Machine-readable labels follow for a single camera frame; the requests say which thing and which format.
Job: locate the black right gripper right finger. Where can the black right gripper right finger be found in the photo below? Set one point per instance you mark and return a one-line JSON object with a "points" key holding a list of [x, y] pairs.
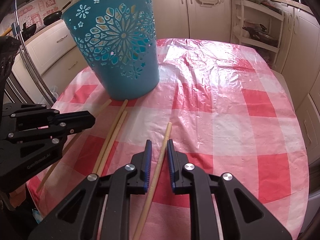
{"points": [[220, 206]]}

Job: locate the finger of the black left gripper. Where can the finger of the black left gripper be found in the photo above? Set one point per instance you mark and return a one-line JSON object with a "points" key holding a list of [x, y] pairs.
{"points": [[78, 121], [54, 131]]}

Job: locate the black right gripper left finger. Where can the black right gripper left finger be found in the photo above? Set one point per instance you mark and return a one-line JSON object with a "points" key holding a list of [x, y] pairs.
{"points": [[99, 206]]}

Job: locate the wooden chopstick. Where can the wooden chopstick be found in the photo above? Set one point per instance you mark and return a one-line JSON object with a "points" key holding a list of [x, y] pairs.
{"points": [[111, 143], [153, 185], [69, 145], [108, 137]]}

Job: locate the teal perforated plastic basket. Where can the teal perforated plastic basket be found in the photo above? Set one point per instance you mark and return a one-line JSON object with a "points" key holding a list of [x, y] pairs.
{"points": [[117, 38]]}

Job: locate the black frying pan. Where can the black frying pan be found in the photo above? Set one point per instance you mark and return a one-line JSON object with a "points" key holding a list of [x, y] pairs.
{"points": [[55, 16]]}

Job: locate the red white checkered tablecloth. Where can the red white checkered tablecloth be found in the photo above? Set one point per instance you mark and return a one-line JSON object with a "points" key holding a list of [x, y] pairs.
{"points": [[228, 112]]}

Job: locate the white shelf rack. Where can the white shelf rack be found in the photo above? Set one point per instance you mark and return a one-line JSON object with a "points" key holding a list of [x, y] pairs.
{"points": [[259, 26]]}

